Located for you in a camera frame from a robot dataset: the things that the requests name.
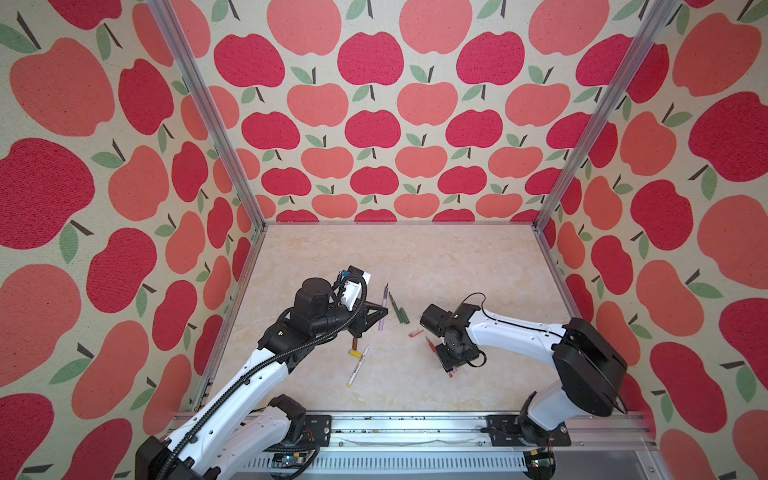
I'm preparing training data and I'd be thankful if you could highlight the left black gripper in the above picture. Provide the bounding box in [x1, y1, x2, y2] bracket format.
[311, 297, 388, 339]

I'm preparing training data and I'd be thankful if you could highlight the pink pen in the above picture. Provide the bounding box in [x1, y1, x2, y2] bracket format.
[378, 282, 389, 332]

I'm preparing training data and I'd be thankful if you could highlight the green pen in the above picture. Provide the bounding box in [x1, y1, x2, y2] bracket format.
[388, 292, 402, 323]

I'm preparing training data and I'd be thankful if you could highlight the red pen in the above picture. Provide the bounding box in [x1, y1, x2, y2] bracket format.
[425, 338, 437, 354]

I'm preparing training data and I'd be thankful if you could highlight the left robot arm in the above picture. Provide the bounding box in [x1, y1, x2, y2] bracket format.
[135, 266, 388, 479]

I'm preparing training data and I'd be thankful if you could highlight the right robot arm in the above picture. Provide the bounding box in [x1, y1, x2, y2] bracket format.
[420, 303, 628, 446]

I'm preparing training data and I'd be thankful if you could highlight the white pen yellow end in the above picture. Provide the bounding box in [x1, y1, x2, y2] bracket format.
[347, 345, 370, 388]

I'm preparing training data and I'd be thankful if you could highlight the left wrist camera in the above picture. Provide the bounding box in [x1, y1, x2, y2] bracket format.
[340, 266, 371, 311]

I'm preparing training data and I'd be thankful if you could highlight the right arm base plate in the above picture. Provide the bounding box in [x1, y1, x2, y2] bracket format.
[481, 415, 572, 447]

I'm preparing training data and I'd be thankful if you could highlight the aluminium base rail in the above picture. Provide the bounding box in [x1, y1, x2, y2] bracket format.
[146, 410, 673, 480]

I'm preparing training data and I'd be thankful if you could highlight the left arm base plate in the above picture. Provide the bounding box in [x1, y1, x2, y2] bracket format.
[266, 415, 333, 453]

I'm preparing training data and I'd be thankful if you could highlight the left aluminium frame post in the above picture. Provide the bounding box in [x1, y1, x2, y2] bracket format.
[148, 0, 267, 235]

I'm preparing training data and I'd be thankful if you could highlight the aluminium frame post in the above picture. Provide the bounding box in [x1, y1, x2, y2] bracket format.
[148, 0, 267, 235]
[532, 0, 682, 234]

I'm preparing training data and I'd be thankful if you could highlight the right aluminium frame post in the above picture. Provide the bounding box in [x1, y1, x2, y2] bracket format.
[532, 0, 682, 234]

